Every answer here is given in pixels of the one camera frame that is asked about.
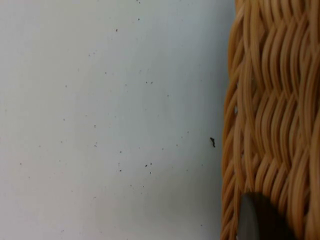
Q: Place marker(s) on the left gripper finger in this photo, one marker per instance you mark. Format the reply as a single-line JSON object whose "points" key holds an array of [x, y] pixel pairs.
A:
{"points": [[262, 220]]}

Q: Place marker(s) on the pale brown wicker basket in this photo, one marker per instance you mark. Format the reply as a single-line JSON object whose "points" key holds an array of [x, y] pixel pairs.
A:
{"points": [[275, 100]]}

